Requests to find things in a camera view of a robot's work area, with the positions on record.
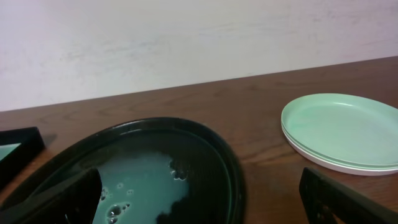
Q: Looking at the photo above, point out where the white plate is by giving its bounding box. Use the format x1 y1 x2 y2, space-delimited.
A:
282 131 397 176

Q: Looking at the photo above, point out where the round black tray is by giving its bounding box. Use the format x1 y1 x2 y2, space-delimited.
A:
1 118 246 223

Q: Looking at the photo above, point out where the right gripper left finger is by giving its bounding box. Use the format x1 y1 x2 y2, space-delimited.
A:
1 168 102 223

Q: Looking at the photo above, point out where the rectangular dark green tray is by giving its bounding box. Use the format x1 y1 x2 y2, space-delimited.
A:
1 127 45 190

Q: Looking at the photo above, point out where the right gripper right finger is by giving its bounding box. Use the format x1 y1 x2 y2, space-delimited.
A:
299 167 397 223

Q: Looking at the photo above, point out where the mint green plate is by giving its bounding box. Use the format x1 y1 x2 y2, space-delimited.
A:
281 93 397 169
282 124 397 170

